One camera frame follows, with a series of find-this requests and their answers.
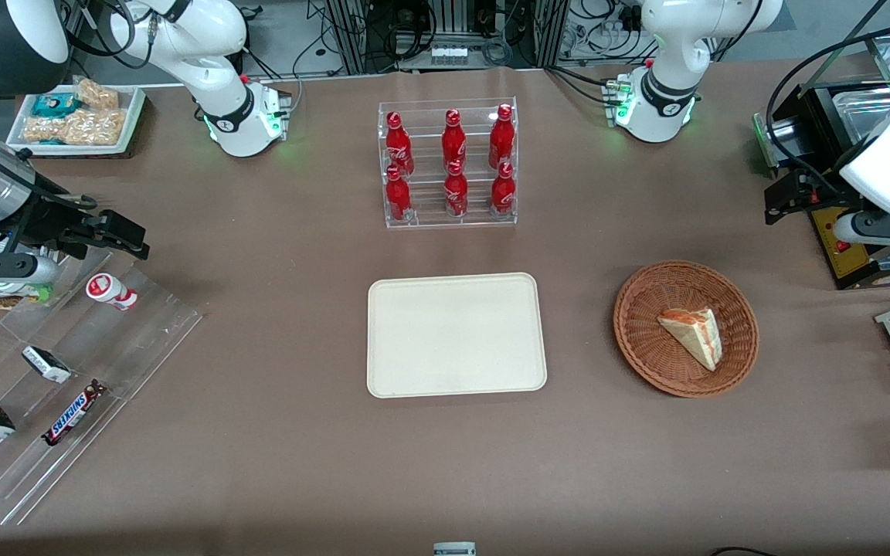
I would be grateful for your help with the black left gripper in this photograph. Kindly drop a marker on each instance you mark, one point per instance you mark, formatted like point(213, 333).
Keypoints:
point(817, 195)

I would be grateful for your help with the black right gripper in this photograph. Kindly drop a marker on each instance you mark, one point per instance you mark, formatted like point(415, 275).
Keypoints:
point(37, 219)

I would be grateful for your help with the triangle sandwich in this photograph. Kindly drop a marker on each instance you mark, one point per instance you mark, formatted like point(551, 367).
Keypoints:
point(694, 333)

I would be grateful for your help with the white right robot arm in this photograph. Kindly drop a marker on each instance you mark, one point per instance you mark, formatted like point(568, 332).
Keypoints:
point(217, 54)

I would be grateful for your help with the white snack tray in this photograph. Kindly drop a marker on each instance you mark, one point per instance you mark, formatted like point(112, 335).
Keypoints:
point(132, 116)

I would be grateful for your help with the brown wicker basket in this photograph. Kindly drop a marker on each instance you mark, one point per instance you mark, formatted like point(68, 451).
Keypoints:
point(646, 340)

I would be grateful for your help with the beige plastic tray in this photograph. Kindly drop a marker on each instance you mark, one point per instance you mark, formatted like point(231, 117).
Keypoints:
point(456, 336)

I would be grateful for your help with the white red yogurt bottle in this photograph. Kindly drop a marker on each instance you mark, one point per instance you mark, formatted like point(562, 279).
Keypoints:
point(109, 290)

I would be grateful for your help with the yellow panel black box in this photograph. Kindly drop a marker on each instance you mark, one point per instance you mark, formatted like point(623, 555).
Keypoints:
point(843, 259)

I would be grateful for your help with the black countertop appliance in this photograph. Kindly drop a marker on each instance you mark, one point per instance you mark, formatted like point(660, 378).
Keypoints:
point(823, 116)

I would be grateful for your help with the large bagged puffed snack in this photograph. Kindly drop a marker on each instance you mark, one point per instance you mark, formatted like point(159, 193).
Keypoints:
point(82, 127)

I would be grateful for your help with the clear acrylic stepped display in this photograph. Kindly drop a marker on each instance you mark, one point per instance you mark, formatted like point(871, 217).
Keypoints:
point(128, 363)

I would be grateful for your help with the small bagged puffed snack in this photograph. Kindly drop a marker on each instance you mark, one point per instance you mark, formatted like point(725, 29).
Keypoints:
point(97, 94)

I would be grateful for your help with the teal snack packet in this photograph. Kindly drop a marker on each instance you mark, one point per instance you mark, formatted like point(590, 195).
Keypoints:
point(53, 104)

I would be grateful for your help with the snickers chocolate bar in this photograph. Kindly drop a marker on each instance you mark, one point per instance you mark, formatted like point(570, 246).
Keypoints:
point(74, 411)

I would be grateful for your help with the red cola bottle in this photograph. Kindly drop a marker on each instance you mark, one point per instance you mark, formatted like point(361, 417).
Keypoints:
point(456, 194)
point(501, 139)
point(453, 143)
point(398, 147)
point(398, 199)
point(502, 193)

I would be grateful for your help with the clear acrylic bottle rack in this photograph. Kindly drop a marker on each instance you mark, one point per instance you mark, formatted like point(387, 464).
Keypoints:
point(449, 220)

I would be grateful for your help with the white power strip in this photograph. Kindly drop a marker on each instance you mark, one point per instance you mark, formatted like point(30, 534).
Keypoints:
point(449, 55)

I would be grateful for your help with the grey device at table edge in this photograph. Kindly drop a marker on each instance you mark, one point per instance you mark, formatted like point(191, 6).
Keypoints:
point(454, 549)

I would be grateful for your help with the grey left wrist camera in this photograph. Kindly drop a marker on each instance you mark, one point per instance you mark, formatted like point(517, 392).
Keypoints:
point(881, 228)

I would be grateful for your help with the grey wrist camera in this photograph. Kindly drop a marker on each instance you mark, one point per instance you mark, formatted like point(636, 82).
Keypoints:
point(5, 267)
point(881, 228)

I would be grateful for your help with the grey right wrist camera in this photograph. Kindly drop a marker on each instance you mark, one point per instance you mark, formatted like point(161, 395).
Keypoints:
point(5, 267)

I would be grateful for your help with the aluminium frame rack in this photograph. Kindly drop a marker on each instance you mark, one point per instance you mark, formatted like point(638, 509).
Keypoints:
point(352, 35)

